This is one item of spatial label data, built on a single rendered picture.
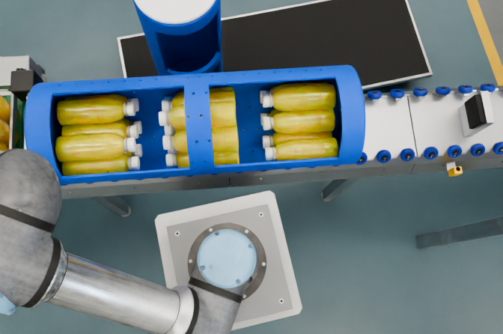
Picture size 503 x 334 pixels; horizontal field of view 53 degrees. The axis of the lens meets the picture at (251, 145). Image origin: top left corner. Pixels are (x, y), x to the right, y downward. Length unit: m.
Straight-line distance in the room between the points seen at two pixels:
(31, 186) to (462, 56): 2.51
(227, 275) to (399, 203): 1.71
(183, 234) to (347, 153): 0.49
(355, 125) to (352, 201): 1.25
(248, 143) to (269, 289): 0.50
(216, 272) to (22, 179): 0.41
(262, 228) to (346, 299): 1.32
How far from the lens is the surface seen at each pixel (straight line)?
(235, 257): 1.04
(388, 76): 2.64
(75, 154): 1.44
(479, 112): 1.65
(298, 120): 1.46
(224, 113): 1.36
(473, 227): 2.09
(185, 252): 1.27
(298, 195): 2.53
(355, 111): 1.36
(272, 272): 1.27
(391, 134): 1.70
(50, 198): 0.86
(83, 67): 2.80
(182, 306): 1.02
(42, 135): 1.38
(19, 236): 0.85
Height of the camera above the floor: 2.48
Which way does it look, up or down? 75 degrees down
